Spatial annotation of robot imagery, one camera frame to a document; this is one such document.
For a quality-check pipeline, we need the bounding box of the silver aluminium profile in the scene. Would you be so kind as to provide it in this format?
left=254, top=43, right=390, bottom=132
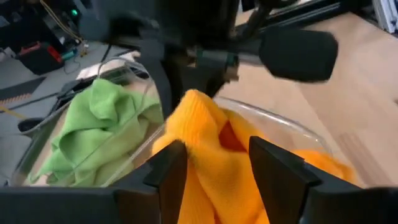
left=371, top=0, right=398, bottom=34

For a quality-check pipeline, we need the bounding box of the black red-handled case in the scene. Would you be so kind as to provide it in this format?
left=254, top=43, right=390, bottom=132
left=17, top=42, right=65, bottom=75

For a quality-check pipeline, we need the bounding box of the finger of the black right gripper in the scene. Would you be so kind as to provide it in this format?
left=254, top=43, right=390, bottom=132
left=259, top=27, right=340, bottom=84
left=139, top=30, right=184, bottom=121

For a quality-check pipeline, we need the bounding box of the black yellow-striped floor mat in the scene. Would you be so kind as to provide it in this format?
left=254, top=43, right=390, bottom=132
left=0, top=77, right=47, bottom=106

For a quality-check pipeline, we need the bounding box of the black oval pad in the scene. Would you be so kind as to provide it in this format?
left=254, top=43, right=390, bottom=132
left=17, top=117, right=45, bottom=134

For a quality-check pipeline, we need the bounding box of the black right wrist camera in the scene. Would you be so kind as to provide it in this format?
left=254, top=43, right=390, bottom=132
left=155, top=0, right=242, bottom=47

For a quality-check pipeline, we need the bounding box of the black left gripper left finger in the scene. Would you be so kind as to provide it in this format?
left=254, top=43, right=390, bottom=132
left=0, top=139, right=188, bottom=224

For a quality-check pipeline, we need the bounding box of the black metal station frame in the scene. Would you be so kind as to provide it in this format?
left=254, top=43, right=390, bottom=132
left=236, top=0, right=374, bottom=34

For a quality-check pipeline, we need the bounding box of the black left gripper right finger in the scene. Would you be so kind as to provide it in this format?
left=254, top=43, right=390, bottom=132
left=248, top=136, right=398, bottom=224

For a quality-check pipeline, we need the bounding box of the clear plastic bin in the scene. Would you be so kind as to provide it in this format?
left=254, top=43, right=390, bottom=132
left=101, top=95, right=366, bottom=191
left=9, top=55, right=164, bottom=188

